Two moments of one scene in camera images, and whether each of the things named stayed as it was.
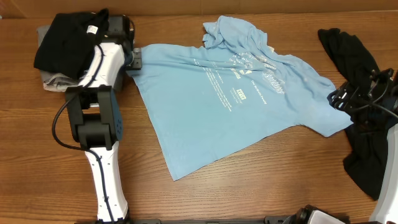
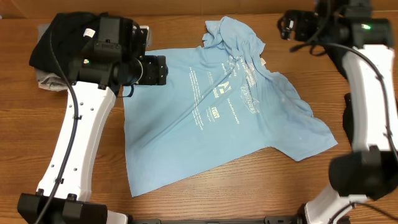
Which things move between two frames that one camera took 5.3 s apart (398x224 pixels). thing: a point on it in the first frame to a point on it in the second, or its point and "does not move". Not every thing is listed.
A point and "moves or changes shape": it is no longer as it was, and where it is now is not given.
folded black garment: (69, 46) does not move
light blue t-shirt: (207, 104) moves or changes shape
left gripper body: (136, 63) to (152, 72)
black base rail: (272, 219) does not move
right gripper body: (357, 101) to (305, 25)
